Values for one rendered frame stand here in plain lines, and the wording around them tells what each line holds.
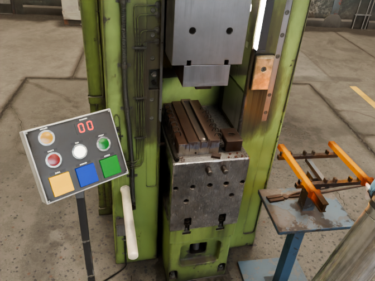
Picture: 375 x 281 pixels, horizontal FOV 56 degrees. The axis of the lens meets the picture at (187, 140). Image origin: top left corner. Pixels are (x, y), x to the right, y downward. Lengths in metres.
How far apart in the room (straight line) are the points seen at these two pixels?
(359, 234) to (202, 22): 0.90
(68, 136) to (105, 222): 1.32
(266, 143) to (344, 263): 1.07
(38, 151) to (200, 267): 1.26
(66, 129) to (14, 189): 1.70
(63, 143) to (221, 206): 0.89
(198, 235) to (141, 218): 0.35
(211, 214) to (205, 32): 0.95
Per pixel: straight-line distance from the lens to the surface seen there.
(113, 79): 1.58
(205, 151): 1.68
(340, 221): 1.89
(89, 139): 1.42
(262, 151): 2.01
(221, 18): 1.43
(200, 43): 1.43
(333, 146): 1.83
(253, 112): 1.83
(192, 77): 1.47
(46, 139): 1.37
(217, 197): 1.82
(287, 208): 1.85
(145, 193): 1.96
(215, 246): 2.18
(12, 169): 3.26
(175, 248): 2.03
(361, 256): 1.03
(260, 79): 1.73
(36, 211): 2.81
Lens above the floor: 1.88
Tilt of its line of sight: 33 degrees down
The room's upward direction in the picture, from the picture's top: 5 degrees clockwise
